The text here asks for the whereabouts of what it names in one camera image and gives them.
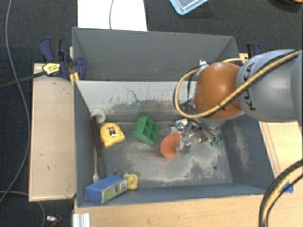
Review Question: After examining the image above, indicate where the black stick with white end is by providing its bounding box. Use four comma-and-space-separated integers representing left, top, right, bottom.
90, 116, 104, 183

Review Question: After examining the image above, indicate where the pale wood board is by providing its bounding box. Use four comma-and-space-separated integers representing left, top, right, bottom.
28, 62, 78, 202

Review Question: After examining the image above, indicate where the yellow tape measure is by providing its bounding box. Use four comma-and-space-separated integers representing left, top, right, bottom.
99, 122, 126, 149

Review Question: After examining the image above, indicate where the yellow toy figure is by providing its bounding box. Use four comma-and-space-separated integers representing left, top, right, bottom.
123, 172, 139, 191

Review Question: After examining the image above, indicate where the blue and green box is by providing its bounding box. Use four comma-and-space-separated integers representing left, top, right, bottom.
84, 175, 129, 204

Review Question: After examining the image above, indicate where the grey metal bin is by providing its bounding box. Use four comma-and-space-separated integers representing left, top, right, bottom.
71, 26, 276, 208

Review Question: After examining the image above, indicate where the white tape roll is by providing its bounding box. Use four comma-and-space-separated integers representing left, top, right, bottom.
90, 107, 107, 123

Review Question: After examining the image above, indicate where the orange ring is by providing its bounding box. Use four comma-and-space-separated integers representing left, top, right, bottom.
160, 133, 184, 158

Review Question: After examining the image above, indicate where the green compartment block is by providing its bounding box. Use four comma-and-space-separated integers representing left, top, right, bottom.
131, 116, 160, 145

